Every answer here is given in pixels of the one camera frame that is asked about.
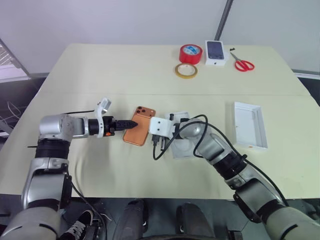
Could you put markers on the small black object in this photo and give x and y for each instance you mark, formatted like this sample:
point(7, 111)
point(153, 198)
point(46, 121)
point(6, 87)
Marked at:
point(232, 49)

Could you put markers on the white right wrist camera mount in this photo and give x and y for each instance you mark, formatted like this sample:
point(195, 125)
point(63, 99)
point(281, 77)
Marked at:
point(160, 127)

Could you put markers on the white phone box lid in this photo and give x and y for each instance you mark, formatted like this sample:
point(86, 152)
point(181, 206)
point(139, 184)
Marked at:
point(250, 125)

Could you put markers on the grey window frame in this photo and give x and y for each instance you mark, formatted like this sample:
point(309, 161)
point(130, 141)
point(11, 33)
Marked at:
point(15, 60)

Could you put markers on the white printed phone box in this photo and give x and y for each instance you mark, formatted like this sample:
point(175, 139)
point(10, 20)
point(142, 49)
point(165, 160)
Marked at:
point(215, 50)

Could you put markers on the red tape roll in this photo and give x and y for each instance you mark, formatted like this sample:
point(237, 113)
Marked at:
point(185, 58)

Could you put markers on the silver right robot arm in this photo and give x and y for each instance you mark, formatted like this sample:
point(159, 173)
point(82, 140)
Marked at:
point(215, 147)

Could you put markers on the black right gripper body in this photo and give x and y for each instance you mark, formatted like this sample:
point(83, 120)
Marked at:
point(162, 140)

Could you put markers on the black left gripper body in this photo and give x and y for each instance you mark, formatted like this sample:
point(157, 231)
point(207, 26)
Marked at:
point(109, 126)

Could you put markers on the black and white sneaker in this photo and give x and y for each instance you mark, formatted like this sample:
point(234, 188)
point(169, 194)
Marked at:
point(80, 223)

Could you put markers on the orange smartphone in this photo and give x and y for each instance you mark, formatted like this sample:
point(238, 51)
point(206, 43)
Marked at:
point(143, 119)

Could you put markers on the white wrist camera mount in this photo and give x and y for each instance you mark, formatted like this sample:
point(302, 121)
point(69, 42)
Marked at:
point(105, 103)
point(160, 127)

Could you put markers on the yellow tape roll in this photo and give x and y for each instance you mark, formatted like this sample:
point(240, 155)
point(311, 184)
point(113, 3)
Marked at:
point(186, 77)

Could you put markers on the dark rounded shape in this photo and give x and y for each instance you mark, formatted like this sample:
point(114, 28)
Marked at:
point(135, 217)
point(192, 221)

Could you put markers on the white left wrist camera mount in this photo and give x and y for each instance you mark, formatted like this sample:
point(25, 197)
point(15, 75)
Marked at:
point(105, 103)

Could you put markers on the grey metal pole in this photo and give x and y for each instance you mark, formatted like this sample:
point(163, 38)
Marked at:
point(223, 18)

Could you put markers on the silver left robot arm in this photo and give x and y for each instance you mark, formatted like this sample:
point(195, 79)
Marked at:
point(55, 126)

